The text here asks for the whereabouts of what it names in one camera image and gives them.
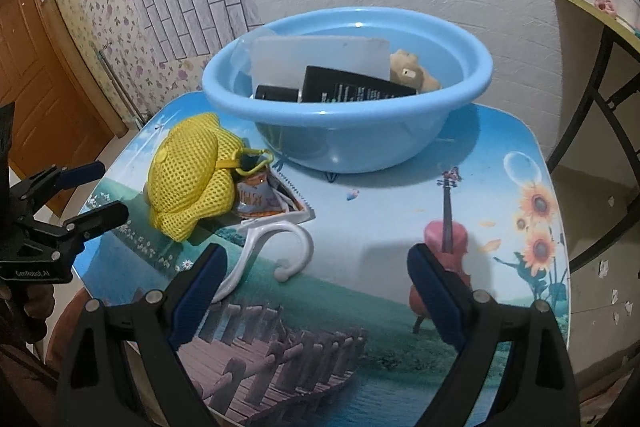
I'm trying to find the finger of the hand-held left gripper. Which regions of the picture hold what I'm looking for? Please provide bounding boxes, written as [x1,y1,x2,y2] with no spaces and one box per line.
[27,200,130,254]
[10,160,106,212]

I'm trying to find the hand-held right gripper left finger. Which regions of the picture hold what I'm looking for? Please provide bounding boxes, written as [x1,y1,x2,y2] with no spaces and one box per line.
[55,243,229,427]

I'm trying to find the person's left hand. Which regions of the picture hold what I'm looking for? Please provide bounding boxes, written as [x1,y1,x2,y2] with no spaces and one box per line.
[22,283,57,344]

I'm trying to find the orange snack packet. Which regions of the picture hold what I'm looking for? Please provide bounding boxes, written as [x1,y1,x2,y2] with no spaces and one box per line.
[235,167,314,226]

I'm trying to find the black squeeze tube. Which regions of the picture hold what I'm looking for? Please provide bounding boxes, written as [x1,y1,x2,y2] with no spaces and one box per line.
[299,65,418,104]

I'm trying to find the white plastic hanger hook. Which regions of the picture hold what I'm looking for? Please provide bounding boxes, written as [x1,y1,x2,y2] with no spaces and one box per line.
[212,214,315,306]

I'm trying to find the translucent plastic box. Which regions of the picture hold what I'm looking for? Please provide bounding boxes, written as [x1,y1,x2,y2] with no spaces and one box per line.
[249,36,392,100]

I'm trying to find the orange wooden door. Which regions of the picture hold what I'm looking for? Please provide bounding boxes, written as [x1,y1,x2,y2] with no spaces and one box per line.
[0,0,129,218]

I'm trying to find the beige plush toy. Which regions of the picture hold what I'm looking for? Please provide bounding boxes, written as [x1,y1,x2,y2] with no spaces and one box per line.
[389,49,443,94]

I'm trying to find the light blue plastic basin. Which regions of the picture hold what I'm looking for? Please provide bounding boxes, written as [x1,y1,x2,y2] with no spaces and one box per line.
[201,7,495,174]

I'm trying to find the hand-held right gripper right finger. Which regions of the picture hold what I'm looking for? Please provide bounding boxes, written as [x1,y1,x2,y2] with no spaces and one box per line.
[407,244,582,427]

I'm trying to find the small black bottle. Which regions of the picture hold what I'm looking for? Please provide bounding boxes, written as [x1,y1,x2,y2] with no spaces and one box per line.
[254,84,301,102]

